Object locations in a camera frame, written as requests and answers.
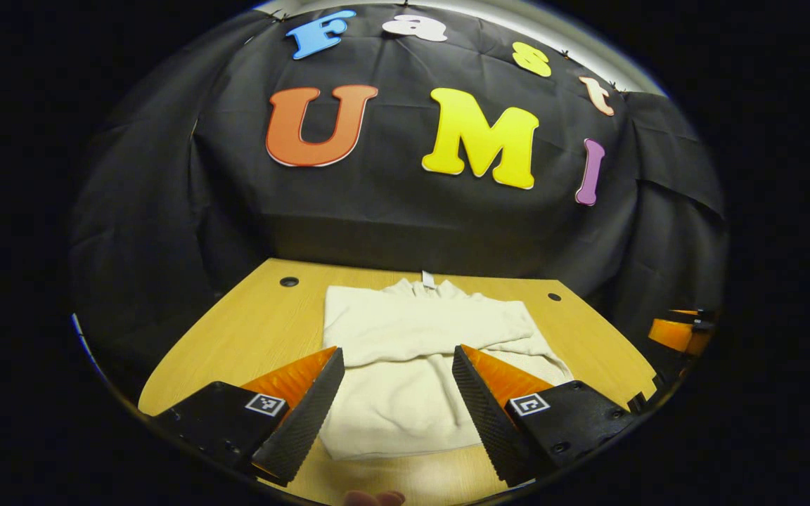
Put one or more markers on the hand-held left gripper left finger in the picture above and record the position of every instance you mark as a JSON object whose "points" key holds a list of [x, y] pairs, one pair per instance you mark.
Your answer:
{"points": [[303, 425]]}

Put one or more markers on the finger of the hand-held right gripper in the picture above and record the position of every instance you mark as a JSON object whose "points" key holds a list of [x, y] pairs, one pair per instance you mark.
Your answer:
{"points": [[704, 316], [672, 336]]}

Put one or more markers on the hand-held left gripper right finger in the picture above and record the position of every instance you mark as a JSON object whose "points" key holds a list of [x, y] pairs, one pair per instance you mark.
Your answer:
{"points": [[486, 422]]}

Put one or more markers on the cream sweatshirt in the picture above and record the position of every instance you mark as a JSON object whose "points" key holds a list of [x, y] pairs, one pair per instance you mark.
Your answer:
{"points": [[405, 393]]}

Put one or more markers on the black backdrop cloth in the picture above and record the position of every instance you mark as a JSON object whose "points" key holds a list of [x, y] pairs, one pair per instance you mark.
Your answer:
{"points": [[391, 211]]}

